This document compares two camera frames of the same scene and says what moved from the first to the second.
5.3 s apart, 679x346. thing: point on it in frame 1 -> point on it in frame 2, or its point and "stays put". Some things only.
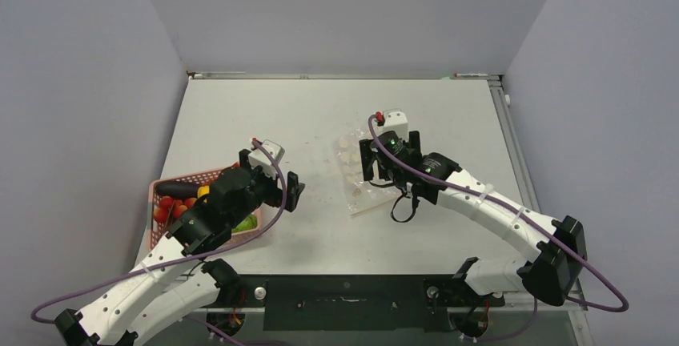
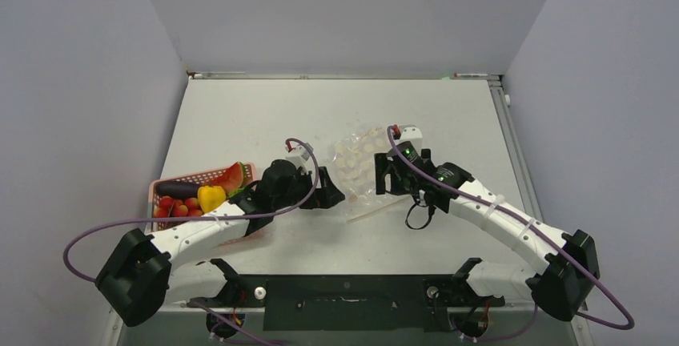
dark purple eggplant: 178,190 stays put
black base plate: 351,302 stays put
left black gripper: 276,195 -> 326,196
